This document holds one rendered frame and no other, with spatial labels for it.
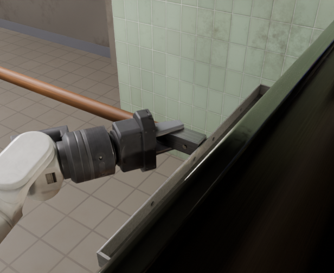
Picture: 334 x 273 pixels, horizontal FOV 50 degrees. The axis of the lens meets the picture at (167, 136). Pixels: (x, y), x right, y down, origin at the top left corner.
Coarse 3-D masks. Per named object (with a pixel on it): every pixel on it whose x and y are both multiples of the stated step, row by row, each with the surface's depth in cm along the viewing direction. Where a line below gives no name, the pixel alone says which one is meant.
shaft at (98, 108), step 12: (0, 72) 87; (12, 72) 85; (24, 84) 83; (36, 84) 81; (48, 84) 80; (48, 96) 80; (60, 96) 77; (72, 96) 76; (84, 96) 75; (84, 108) 74; (96, 108) 73; (108, 108) 72; (120, 120) 70
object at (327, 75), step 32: (320, 64) 41; (320, 96) 35; (288, 128) 30; (320, 128) 31; (256, 160) 27; (288, 160) 27; (320, 160) 28; (224, 192) 24; (256, 192) 24; (288, 192) 25; (320, 192) 25; (224, 224) 22; (256, 224) 22; (288, 224) 22; (320, 224) 23; (192, 256) 20; (224, 256) 20; (256, 256) 20; (288, 256) 21; (320, 256) 21
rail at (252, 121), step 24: (312, 48) 39; (288, 72) 34; (312, 72) 37; (264, 96) 30; (288, 96) 31; (240, 120) 27; (264, 120) 27; (240, 144) 25; (216, 168) 23; (192, 192) 21; (216, 192) 22; (168, 216) 19; (192, 216) 20; (144, 240) 18; (168, 240) 18; (120, 264) 17; (144, 264) 17
